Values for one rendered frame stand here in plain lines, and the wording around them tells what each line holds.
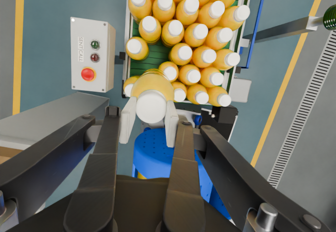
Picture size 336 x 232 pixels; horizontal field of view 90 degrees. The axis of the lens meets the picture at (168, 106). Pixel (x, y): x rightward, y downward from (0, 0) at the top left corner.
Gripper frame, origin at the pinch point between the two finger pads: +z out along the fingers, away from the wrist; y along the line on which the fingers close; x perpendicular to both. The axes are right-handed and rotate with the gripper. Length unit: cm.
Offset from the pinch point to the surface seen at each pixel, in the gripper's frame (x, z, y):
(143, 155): -20.3, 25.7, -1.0
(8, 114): -58, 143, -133
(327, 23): 21, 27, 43
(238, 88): -1, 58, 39
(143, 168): -24.0, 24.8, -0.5
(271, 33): 22, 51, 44
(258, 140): -63, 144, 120
